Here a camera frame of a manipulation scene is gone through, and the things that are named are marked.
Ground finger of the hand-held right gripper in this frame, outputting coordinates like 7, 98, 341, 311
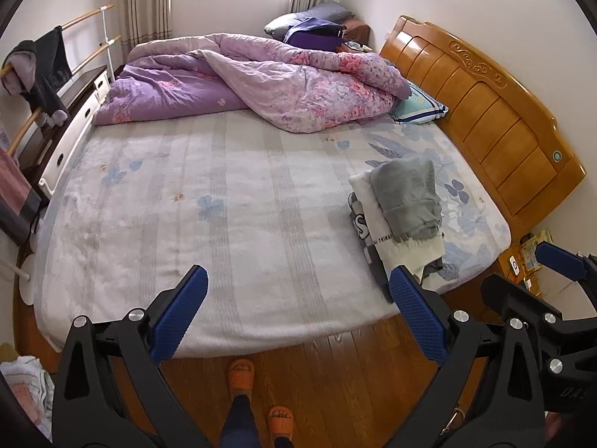
535, 242, 597, 290
480, 273, 565, 332

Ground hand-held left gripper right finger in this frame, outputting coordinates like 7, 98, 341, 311
389, 266, 547, 448

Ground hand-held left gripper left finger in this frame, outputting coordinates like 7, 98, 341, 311
51, 265, 210, 448

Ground grey zip hoodie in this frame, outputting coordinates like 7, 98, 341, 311
369, 158, 443, 243

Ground stack of folded clothes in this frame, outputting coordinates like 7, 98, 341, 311
349, 170, 446, 290

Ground pile of pale clothes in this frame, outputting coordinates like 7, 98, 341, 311
0, 355, 56, 439

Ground purple folded clothes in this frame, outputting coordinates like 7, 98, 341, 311
284, 18, 346, 52

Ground cardboard box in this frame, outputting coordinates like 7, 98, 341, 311
497, 243, 597, 311

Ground yellow box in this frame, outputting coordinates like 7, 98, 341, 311
520, 228, 556, 271

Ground white plush floral bed blanket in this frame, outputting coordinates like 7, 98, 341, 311
35, 107, 513, 359

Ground orange slipper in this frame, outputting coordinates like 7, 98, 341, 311
226, 358, 256, 402
267, 406, 296, 439

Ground black white print garment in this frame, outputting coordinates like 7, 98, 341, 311
347, 191, 395, 304

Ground person's left leg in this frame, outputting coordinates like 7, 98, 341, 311
219, 394, 259, 448

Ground white round stand base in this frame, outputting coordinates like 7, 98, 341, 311
0, 254, 39, 306

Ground wooden headboard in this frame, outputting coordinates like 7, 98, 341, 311
379, 15, 587, 229

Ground white drawer dresser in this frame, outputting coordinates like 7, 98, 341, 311
19, 65, 113, 194

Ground pink grey cloth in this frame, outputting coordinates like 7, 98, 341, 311
0, 149, 47, 243

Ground teal striped pillow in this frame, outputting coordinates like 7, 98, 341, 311
389, 81, 449, 126

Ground purple floral quilt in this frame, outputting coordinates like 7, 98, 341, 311
92, 32, 411, 135

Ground black hanging garment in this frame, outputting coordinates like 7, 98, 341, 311
2, 25, 73, 113

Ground lilac hanging garment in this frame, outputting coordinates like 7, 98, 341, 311
0, 51, 68, 127

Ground grey pillow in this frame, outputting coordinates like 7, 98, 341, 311
265, 2, 353, 40

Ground wooden rail drying rack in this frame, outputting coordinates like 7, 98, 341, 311
0, 4, 122, 159

